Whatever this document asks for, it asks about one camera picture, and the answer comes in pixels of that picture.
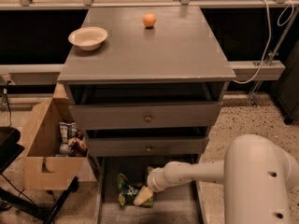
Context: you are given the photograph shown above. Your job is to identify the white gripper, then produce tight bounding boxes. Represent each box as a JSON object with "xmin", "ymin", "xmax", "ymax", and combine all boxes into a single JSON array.
[{"xmin": 134, "ymin": 166, "xmax": 165, "ymax": 206}]

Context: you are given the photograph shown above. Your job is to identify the green rice chip bag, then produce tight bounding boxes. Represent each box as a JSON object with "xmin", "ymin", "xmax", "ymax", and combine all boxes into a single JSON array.
[{"xmin": 117, "ymin": 174, "xmax": 153, "ymax": 208}]

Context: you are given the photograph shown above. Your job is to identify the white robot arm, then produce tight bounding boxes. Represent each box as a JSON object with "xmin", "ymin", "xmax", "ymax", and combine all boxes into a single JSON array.
[{"xmin": 134, "ymin": 134, "xmax": 299, "ymax": 224}]

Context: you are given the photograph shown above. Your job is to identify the open bottom grey drawer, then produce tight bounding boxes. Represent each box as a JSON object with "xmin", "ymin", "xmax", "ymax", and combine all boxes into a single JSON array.
[{"xmin": 99, "ymin": 155, "xmax": 204, "ymax": 224}]

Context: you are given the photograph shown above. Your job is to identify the middle grey drawer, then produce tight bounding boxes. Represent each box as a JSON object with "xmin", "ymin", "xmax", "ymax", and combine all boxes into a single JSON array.
[{"xmin": 87, "ymin": 136, "xmax": 208, "ymax": 157}]

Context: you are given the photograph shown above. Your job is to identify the top grey drawer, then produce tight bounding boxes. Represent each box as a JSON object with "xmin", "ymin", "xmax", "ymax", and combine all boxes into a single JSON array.
[{"xmin": 69, "ymin": 102, "xmax": 222, "ymax": 130}]

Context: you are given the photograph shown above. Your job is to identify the grey drawer cabinet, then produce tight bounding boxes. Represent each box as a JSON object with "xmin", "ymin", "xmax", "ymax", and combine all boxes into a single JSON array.
[{"xmin": 58, "ymin": 6, "xmax": 235, "ymax": 224}]

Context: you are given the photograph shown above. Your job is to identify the snack packets in box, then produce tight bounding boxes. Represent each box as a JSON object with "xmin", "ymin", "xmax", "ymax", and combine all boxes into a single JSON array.
[{"xmin": 58, "ymin": 122, "xmax": 88, "ymax": 157}]

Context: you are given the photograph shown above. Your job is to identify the cardboard box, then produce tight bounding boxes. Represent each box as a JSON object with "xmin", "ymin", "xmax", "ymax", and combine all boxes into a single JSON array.
[{"xmin": 21, "ymin": 84, "xmax": 93, "ymax": 190}]

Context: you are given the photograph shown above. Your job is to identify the black stand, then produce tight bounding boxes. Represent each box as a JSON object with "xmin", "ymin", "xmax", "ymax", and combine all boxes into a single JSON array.
[{"xmin": 0, "ymin": 127, "xmax": 78, "ymax": 224}]

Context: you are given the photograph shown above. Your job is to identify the white bowl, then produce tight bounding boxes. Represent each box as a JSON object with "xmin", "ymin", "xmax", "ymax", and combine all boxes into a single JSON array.
[{"xmin": 68, "ymin": 27, "xmax": 107, "ymax": 51}]

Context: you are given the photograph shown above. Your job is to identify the orange fruit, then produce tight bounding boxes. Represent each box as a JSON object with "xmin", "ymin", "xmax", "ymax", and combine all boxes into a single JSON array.
[{"xmin": 143, "ymin": 14, "xmax": 156, "ymax": 28}]

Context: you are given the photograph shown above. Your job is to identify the grey window rail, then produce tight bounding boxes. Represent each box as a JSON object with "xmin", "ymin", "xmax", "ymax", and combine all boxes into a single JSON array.
[{"xmin": 0, "ymin": 0, "xmax": 299, "ymax": 82}]

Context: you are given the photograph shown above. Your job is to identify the white cable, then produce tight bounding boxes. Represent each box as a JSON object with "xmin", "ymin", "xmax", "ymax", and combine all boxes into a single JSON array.
[{"xmin": 232, "ymin": 0, "xmax": 295, "ymax": 85}]

